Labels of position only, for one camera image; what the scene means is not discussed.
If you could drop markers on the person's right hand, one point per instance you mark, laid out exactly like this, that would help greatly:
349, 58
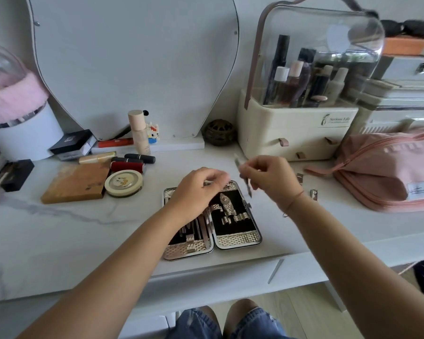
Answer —
274, 178

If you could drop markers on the person's left hand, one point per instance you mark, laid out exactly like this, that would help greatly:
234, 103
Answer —
194, 194

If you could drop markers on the person's left fingers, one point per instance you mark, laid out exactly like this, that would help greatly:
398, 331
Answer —
217, 178

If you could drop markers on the person's right fingers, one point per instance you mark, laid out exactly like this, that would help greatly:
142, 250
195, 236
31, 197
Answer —
251, 171

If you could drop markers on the slim metal nail file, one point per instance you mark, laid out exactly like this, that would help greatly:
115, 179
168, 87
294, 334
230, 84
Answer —
247, 187

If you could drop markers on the person's right forearm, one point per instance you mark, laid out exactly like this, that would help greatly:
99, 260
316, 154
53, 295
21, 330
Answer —
349, 264

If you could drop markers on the person's left forearm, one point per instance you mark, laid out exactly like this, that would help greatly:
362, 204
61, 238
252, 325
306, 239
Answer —
120, 271

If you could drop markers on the dark brown incense burner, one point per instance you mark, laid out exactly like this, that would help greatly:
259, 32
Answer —
219, 133

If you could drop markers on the small metal nail clipper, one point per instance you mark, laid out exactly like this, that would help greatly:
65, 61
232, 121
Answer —
299, 179
313, 195

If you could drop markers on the open black manicure kit case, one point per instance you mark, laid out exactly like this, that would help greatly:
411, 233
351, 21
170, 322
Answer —
233, 225

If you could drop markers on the metal cuticle tool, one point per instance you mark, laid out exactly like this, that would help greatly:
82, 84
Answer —
206, 232

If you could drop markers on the cream organizer with clear lid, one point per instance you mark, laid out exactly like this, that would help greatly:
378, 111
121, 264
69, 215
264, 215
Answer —
296, 130

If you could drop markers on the small block toy figure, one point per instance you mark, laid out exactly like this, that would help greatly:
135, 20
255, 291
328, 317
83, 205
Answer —
153, 133

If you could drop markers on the black lipstick tube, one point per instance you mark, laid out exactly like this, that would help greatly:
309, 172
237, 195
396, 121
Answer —
125, 160
140, 158

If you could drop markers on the beige foundation bottle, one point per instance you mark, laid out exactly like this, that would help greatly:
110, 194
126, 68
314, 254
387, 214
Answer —
139, 132

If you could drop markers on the red cosmetic tube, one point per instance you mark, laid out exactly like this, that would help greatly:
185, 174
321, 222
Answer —
127, 167

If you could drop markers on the round cream tin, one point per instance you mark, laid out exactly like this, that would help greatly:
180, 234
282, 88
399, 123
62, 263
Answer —
123, 182

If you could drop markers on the white capped cosmetic bottle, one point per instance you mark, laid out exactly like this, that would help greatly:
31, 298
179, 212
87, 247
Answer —
282, 79

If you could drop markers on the small round cosmetic jar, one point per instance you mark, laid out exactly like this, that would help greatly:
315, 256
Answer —
319, 99

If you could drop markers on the pink capped cosmetic bottle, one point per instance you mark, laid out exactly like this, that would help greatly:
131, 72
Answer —
294, 81

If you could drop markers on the black ball topped pen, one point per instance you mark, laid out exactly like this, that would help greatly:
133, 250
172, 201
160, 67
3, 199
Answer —
123, 132

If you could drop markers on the red orange lipstick box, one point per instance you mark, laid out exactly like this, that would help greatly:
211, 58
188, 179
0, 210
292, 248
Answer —
116, 142

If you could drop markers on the tall black mascara tube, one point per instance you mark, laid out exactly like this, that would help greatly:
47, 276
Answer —
277, 67

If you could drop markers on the dark cosmetic bottle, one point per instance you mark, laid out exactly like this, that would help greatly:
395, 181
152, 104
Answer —
306, 72

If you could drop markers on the beige cosmetic tube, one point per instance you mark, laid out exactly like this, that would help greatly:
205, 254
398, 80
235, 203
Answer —
336, 86

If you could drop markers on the gold lipstick tube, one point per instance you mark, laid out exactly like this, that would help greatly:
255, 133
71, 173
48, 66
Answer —
97, 157

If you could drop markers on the pink fabric cosmetic bag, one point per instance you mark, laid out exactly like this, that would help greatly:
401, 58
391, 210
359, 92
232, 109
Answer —
385, 165

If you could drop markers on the brown makeup palette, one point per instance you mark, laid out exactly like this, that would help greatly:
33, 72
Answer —
76, 183

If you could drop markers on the large curved vanity mirror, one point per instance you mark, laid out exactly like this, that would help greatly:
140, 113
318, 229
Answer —
134, 59

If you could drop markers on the black cosmetic box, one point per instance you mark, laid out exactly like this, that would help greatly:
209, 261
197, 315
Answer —
72, 144

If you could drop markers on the blue denim shorts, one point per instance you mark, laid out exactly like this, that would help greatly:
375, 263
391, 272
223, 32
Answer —
258, 326

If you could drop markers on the white drawer chest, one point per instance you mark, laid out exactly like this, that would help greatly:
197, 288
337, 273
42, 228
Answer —
399, 91

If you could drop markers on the small black rectangular box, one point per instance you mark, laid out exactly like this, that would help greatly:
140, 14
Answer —
17, 174

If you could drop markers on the white bucket with pink dome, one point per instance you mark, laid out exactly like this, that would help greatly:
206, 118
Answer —
21, 130

